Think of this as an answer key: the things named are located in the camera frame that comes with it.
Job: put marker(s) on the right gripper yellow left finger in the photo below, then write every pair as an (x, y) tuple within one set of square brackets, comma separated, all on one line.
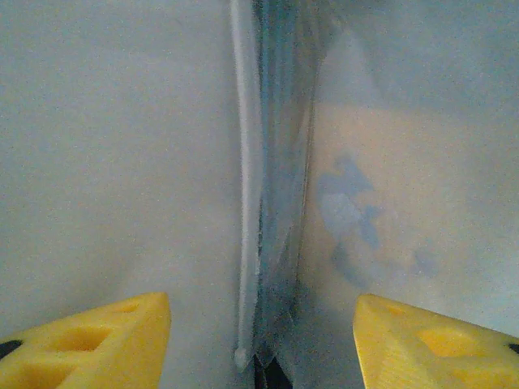
[(81, 348)]

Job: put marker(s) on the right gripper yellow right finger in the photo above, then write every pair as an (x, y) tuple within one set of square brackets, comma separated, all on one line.
[(430, 348)]

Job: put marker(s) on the clear plastic bag of pens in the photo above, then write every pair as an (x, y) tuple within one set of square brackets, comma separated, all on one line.
[(284, 162)]

